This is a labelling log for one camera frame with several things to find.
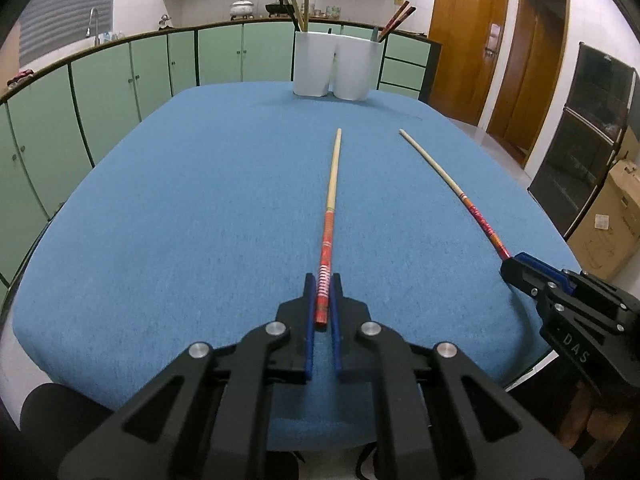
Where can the red floral chopstick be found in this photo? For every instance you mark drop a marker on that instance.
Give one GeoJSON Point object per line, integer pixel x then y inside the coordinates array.
{"type": "Point", "coordinates": [406, 16]}
{"type": "Point", "coordinates": [395, 21]}
{"type": "Point", "coordinates": [330, 195]}
{"type": "Point", "coordinates": [463, 198]}

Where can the wooden door with frame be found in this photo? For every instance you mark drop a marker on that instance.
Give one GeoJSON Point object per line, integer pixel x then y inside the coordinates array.
{"type": "Point", "coordinates": [530, 75]}

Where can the green base kitchen cabinets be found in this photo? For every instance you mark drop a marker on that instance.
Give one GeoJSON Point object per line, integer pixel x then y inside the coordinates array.
{"type": "Point", "coordinates": [100, 90]}

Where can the brown cardboard box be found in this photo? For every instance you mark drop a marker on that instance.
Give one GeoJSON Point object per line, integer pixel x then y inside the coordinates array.
{"type": "Point", "coordinates": [612, 220]}

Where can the blue tablecloth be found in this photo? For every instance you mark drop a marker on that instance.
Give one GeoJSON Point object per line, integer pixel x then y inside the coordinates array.
{"type": "Point", "coordinates": [200, 210]}

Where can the black wok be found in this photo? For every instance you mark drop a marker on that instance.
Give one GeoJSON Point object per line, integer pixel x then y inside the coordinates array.
{"type": "Point", "coordinates": [272, 8]}

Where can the metal sink faucet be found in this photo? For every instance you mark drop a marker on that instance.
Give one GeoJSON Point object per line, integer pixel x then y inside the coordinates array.
{"type": "Point", "coordinates": [91, 17]}

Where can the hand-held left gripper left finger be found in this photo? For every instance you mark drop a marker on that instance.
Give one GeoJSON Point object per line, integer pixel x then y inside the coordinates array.
{"type": "Point", "coordinates": [309, 340]}

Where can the wooden chopstick red patterned band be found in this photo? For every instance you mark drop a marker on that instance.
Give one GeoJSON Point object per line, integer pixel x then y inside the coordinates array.
{"type": "Point", "coordinates": [306, 5]}
{"type": "Point", "coordinates": [298, 16]}

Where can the black glass-front cabinet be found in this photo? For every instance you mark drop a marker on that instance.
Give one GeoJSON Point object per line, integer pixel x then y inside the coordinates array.
{"type": "Point", "coordinates": [575, 150]}

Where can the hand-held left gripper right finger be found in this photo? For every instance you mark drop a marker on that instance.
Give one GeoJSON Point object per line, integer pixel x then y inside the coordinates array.
{"type": "Point", "coordinates": [336, 340]}

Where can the metal cooking pot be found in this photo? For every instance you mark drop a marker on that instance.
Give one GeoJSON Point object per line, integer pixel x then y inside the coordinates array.
{"type": "Point", "coordinates": [242, 9]}

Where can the white utensil holder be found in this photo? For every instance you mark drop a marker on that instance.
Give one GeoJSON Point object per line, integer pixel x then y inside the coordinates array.
{"type": "Point", "coordinates": [312, 67]}

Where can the small red object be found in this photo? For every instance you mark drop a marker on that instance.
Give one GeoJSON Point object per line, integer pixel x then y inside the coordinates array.
{"type": "Point", "coordinates": [20, 77]}

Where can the grey window blind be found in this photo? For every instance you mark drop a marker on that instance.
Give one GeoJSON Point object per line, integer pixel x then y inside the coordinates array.
{"type": "Point", "coordinates": [70, 15]}

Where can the person's right hand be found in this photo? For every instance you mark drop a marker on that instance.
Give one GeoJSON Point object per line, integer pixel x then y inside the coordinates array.
{"type": "Point", "coordinates": [595, 420]}

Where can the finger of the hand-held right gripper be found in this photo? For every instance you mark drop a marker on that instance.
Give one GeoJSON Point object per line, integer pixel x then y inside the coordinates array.
{"type": "Point", "coordinates": [525, 277]}
{"type": "Point", "coordinates": [547, 269]}

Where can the row of glass jars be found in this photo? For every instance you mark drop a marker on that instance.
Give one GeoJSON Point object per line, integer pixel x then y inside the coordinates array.
{"type": "Point", "coordinates": [332, 11]}

